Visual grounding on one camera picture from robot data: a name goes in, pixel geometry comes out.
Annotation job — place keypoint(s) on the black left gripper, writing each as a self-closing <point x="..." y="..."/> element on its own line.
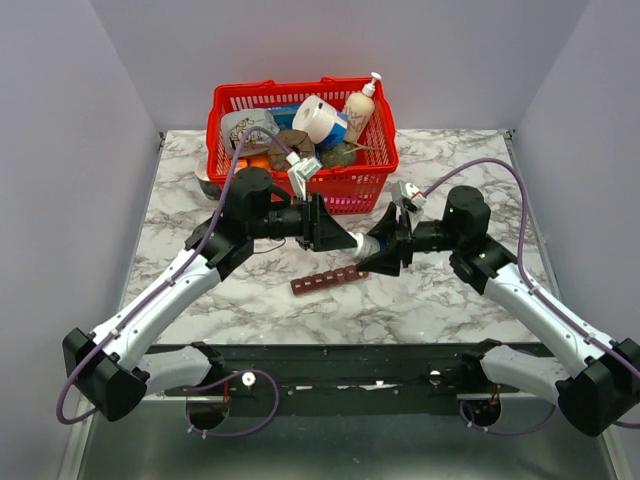
<point x="320" y="231"/>

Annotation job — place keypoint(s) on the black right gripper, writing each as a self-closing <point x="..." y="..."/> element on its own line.
<point x="388" y="261"/>

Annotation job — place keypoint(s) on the white pill bottle blue label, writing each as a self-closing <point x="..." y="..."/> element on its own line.
<point x="366" y="245"/>

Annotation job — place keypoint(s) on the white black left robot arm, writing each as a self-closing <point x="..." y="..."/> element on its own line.
<point x="110" y="365"/>

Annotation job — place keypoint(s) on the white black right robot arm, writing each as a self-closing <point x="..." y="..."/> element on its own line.
<point x="592" y="378"/>

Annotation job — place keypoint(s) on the red plastic shopping basket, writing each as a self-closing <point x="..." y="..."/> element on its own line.
<point x="351" y="190"/>

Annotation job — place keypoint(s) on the green netted melon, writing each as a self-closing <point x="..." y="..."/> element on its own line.
<point x="342" y="155"/>

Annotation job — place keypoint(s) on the brown pleated paper package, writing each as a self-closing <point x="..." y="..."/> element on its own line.
<point x="297" y="141"/>

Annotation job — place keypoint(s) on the orange fruit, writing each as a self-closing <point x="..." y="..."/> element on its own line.
<point x="259" y="161"/>

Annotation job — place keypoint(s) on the white toilet paper roll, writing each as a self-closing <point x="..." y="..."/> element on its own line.
<point x="325" y="125"/>

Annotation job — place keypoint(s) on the dark cup behind basket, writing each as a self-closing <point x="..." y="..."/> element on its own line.
<point x="209" y="189"/>

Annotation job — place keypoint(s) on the cream lotion pump bottle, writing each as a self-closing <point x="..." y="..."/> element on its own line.
<point x="359" y="107"/>

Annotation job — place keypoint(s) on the grey cartoon snack bag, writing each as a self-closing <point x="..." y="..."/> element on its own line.
<point x="234" y="124"/>

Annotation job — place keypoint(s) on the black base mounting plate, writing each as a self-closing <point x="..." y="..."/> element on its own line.
<point x="341" y="380"/>

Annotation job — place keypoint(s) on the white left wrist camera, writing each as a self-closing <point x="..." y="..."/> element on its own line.
<point x="300" y="171"/>

